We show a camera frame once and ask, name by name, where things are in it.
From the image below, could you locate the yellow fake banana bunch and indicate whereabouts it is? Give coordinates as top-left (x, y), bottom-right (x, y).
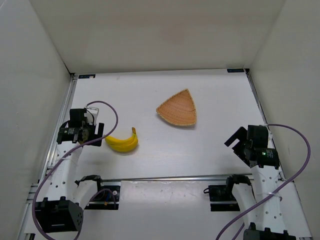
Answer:
top-left (104, 127), bottom-right (139, 153)

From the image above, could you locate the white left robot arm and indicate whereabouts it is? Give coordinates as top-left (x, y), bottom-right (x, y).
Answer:
top-left (34, 107), bottom-right (104, 234)

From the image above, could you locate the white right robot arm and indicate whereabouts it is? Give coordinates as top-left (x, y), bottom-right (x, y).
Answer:
top-left (224, 125), bottom-right (296, 240)

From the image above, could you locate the woven triangular fruit basket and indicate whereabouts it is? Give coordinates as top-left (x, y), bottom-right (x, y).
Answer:
top-left (156, 88), bottom-right (197, 127)

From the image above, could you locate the blue left corner label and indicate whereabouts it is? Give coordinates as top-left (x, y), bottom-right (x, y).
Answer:
top-left (78, 74), bottom-right (96, 79)

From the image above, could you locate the blue corner label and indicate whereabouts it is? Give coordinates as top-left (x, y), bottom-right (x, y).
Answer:
top-left (227, 68), bottom-right (245, 73)
top-left (78, 74), bottom-right (96, 79)

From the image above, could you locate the blue right corner label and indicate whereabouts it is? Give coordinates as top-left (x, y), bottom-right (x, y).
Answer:
top-left (227, 68), bottom-right (245, 73)

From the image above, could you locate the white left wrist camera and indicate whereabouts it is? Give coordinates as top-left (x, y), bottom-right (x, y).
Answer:
top-left (84, 105), bottom-right (99, 126)

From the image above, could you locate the aluminium front rail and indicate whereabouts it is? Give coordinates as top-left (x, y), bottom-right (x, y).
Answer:
top-left (101, 173), bottom-right (255, 182)

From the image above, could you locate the aluminium rail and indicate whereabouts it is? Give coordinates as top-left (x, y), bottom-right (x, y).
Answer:
top-left (27, 73), bottom-right (78, 201)
top-left (101, 173), bottom-right (255, 182)
top-left (244, 69), bottom-right (287, 181)

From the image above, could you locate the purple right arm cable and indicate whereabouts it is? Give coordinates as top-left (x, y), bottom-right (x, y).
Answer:
top-left (215, 123), bottom-right (312, 240)

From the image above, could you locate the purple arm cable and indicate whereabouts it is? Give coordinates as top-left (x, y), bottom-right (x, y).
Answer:
top-left (31, 100), bottom-right (119, 240)
top-left (215, 123), bottom-right (312, 240)

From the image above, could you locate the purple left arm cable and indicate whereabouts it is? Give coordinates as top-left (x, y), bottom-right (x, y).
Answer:
top-left (31, 100), bottom-right (119, 240)

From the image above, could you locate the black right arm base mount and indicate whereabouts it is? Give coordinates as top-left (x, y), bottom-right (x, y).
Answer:
top-left (203, 185), bottom-right (240, 212)

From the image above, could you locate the aluminium left side rail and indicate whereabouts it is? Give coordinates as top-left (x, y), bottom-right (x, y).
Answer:
top-left (27, 73), bottom-right (78, 201)

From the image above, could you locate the aluminium right side rail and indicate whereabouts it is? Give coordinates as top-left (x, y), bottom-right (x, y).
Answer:
top-left (244, 69), bottom-right (287, 181)

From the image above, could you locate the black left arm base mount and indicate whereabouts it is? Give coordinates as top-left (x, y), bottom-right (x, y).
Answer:
top-left (85, 181), bottom-right (121, 211)

